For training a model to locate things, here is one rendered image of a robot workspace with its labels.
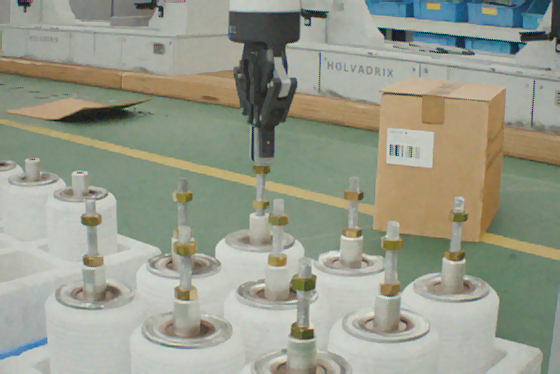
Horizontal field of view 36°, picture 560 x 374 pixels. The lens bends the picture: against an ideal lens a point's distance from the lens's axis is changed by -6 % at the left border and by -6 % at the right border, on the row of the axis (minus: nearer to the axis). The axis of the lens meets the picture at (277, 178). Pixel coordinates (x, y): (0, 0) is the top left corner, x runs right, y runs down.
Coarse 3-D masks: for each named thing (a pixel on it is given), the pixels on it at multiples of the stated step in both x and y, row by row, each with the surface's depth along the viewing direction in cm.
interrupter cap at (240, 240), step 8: (240, 232) 101; (248, 232) 101; (272, 232) 101; (232, 240) 98; (240, 240) 98; (248, 240) 99; (288, 240) 98; (240, 248) 95; (248, 248) 95; (256, 248) 95; (264, 248) 95; (288, 248) 96
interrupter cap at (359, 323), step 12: (360, 312) 77; (372, 312) 77; (408, 312) 77; (348, 324) 75; (360, 324) 75; (372, 324) 75; (408, 324) 75; (420, 324) 75; (360, 336) 72; (372, 336) 72; (384, 336) 72; (396, 336) 72; (408, 336) 72; (420, 336) 72
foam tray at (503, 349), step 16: (32, 352) 84; (48, 352) 84; (496, 352) 87; (512, 352) 86; (528, 352) 86; (0, 368) 80; (16, 368) 80; (32, 368) 80; (48, 368) 83; (496, 368) 82; (512, 368) 82; (528, 368) 84
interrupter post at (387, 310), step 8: (376, 296) 74; (384, 296) 74; (392, 296) 74; (400, 296) 74; (376, 304) 74; (384, 304) 74; (392, 304) 73; (400, 304) 74; (376, 312) 74; (384, 312) 74; (392, 312) 74; (400, 312) 75; (376, 320) 74; (384, 320) 74; (392, 320) 74; (376, 328) 74; (384, 328) 74; (392, 328) 74
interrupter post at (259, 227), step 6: (252, 216) 97; (264, 216) 97; (252, 222) 97; (258, 222) 97; (264, 222) 97; (252, 228) 97; (258, 228) 97; (264, 228) 97; (252, 234) 97; (258, 234) 97; (264, 234) 97; (252, 240) 97; (258, 240) 97; (264, 240) 97
